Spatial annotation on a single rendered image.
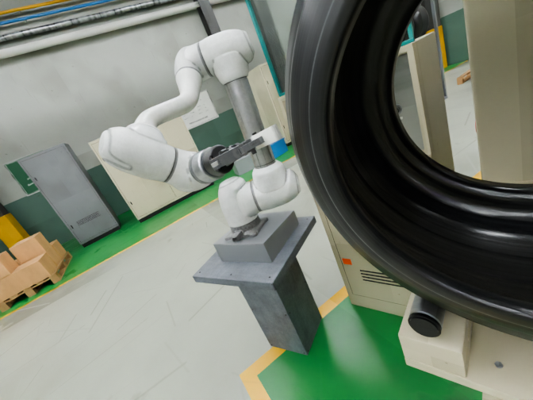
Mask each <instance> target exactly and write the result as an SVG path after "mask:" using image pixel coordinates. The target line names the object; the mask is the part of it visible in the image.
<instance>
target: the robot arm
mask: <svg viewBox="0 0 533 400"><path fill-rule="evenodd" d="M254 54H255V50H254V49H253V47H252V44H251V41H250V39H249V37H248V35H247V32H245V31H243V30H239V29H229V30H225V31H222V32H219V33H216V34H213V35H212V36H209V37H206V38H205V39H204V40H201V41H199V42H197V43H196V44H192V45H191V46H186V47H183V48H181V49H180V50H179V52H178V54H177V56H176V58H175V62H174V74H175V78H176V83H177V85H178V89H179V92H180V95H179V96H178V97H176V98H172V99H171V100H168V101H166V102H163V103H160V104H158V105H156V106H153V107H151V108H149V109H147V110H145V111H144V112H142V113H141V114H140V115H139V116H138V118H137V119H136V121H135V123H133V124H131V125H128V126H127V127H126V128H125V127H113V128H109V129H107V130H106V131H104V132H103V133H102V135H101V138H100V141H99V147H98V151H99V154H100V156H101V157H102V158H103V160H104V161H105V162H106V163H107V164H109V165H110V166H112V167H115V168H116V169H118V170H120V171H123V172H125V173H128V174H130V175H135V176H137V177H141V178H143V179H150V180H156V181H160V182H164V183H168V184H170V185H172V186H173V187H174V188H176V189H177V190H180V191H184V192H193V191H197V190H201V189H203V188H205V187H207V186H208V185H209V184H210V183H212V182H214V181H216V180H218V179H221V178H223V177H224V175H225V174H227V173H229V172H230V171H231V170H232V168H233V166H234V162H235V161H237V160H238V159H239V158H241V157H243V156H246V155H247V154H248V153H250V155H251V158H252V161H253V164H254V165H255V168H254V170H253V172H252V176H253V181H251V182H245V179H243V178H241V177H237V176H234V177H231V178H229V179H226V180H225V181H223V182H222V183H221V184H220V186H219V190H218V198H219V203H220V207H221V209H222V212H223V214H224V217H225V219H226V221H227V222H228V224H229V227H230V229H231V232H230V233H229V234H228V235H227V236H226V237H225V240H226V241H228V240H233V241H234V242H237V241H238V240H240V239H241V238H245V237H256V236H257V235H258V233H259V230H260V229H261V228H262V227H263V226H264V224H265V223H266V222H267V221H268V217H261V218H259V215H258V213H259V212H261V211H264V210H270V209H273V208H276V207H279V206H282V205H285V204H286V203H288V202H290V201H292V200H293V199H295V198H296V197H297V196H298V194H299V193H300V192H301V188H300V184H299V180H298V177H297V173H295V172H294V171H293V170H291V169H285V167H284V166H283V164H282V163H281V162H280V161H278V160H276V159H275V158H274V154H273V152H272V149H271V146H270V144H272V143H274V142H275V141H277V140H280V139H282V138H283V136H282V134H281V132H280V130H279V128H278V126H277V124H274V125H272V126H271V127H269V128H267V129H264V126H263V122H262V119H261V117H260V114H259V109H258V106H257V105H256V102H255V98H254V95H253V93H252V90H251V86H250V83H249V81H248V78H247V76H248V73H249V69H248V64H249V63H250V62H251V61H252V60H253V58H254ZM213 76H216V77H217V78H218V80H219V81H220V83H221V84H222V85H224V86H225V89H226V91H227V93H228V97H229V99H230V102H231V104H232V108H233V110H234V112H235V115H236V118H237V121H238V123H239V126H240V129H241V132H242V134H243V138H244V139H245V140H244V141H243V142H242V143H236V144H234V145H230V146H228V147H225V146H223V145H215V146H213V147H208V148H207V149H203V150H201V151H200V152H190V151H186V150H182V149H179V148H175V147H172V146H170V145H168V144H167V141H166V140H165V139H164V137H163V134H162V133H161V131H160V130H159V129H157V127H158V126H159V125H161V124H163V123H165V122H168V121H170V120H173V119H175V118H177V117H181V116H182V115H184V114H187V113H189V112H190V111H191V110H193V109H194V107H195V106H196V105H197V102H198V99H199V95H200V90H201V85H202V82H204V81H205V80H207V79H209V78H212V77H213Z"/></svg>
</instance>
